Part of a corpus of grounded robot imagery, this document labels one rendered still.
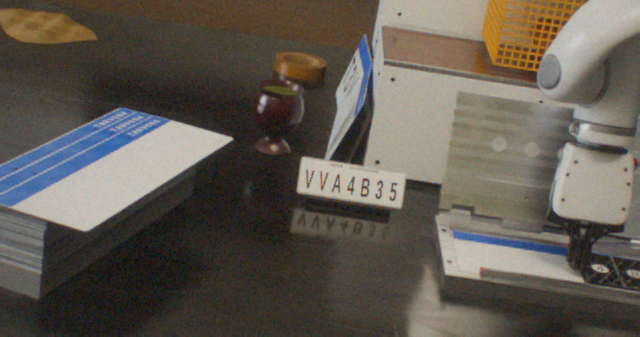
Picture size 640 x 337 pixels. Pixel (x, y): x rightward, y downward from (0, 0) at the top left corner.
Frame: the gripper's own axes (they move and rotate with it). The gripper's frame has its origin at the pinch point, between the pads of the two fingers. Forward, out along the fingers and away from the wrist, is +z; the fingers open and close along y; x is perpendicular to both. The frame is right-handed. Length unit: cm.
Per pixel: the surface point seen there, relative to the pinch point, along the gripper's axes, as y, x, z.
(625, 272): 6.9, 0.4, 1.5
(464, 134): -16.8, 11.1, -12.8
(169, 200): -57, 4, 2
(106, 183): -63, -15, -3
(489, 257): -11.8, 0.9, 2.5
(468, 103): -16.9, 11.4, -17.3
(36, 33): -93, 75, -12
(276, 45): -47, 97, -16
